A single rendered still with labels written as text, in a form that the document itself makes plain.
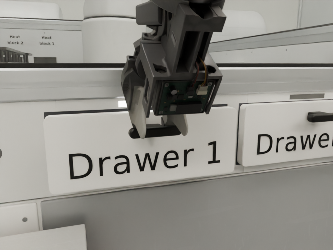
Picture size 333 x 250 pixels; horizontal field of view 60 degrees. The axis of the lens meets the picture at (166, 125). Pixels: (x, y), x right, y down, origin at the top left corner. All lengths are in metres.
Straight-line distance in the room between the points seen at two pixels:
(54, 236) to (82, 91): 0.21
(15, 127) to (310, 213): 0.58
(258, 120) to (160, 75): 0.29
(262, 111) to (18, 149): 0.39
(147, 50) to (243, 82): 0.26
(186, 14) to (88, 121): 0.23
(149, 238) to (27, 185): 0.22
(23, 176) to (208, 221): 0.32
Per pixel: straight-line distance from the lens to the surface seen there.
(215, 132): 0.47
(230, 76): 0.50
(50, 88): 0.44
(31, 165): 0.46
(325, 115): 0.57
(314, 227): 0.73
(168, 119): 0.40
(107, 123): 0.41
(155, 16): 0.31
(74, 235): 0.45
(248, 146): 0.53
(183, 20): 0.24
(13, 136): 0.46
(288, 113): 0.56
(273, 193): 0.62
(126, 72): 0.34
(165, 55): 0.28
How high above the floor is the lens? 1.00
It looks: 12 degrees down
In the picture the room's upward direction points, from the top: straight up
